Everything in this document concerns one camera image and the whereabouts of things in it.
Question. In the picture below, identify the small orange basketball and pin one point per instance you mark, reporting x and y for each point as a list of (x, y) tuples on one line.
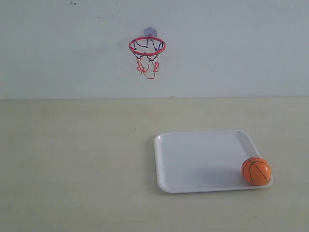
[(256, 171)]

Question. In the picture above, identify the clear suction cup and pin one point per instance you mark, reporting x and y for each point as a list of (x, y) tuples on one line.
[(150, 32)]

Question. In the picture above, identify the red mini basketball hoop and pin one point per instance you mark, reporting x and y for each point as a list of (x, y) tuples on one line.
[(146, 50)]

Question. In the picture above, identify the white rectangular tray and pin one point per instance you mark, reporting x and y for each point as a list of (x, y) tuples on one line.
[(191, 162)]

